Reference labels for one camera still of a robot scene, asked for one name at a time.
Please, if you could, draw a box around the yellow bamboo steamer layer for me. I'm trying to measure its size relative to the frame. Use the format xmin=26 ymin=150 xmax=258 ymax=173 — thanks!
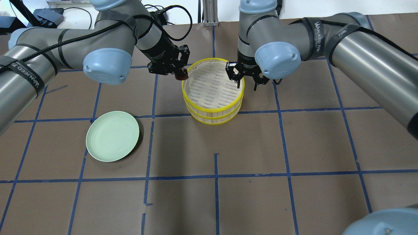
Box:
xmin=182 ymin=57 xmax=246 ymax=113
xmin=186 ymin=101 xmax=242 ymax=126

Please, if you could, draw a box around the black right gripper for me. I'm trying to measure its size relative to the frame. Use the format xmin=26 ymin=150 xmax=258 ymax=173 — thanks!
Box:
xmin=225 ymin=61 xmax=270 ymax=91

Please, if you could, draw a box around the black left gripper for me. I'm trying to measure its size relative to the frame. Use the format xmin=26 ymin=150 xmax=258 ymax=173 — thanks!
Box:
xmin=148 ymin=44 xmax=190 ymax=76

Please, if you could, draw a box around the black camera stand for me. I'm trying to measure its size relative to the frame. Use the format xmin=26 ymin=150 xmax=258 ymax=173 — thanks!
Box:
xmin=8 ymin=0 xmax=64 ymax=28

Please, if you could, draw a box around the brown bun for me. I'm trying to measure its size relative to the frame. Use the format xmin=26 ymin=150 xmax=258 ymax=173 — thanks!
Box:
xmin=174 ymin=73 xmax=189 ymax=81

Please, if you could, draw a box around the aluminium frame post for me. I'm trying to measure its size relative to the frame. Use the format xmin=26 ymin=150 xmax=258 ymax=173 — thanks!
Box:
xmin=202 ymin=0 xmax=219 ymax=27

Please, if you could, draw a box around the light green plate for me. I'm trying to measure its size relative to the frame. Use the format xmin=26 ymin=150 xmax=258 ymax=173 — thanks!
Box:
xmin=85 ymin=111 xmax=140 ymax=162

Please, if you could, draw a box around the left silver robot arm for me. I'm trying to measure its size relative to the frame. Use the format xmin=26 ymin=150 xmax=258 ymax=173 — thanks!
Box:
xmin=0 ymin=0 xmax=190 ymax=133

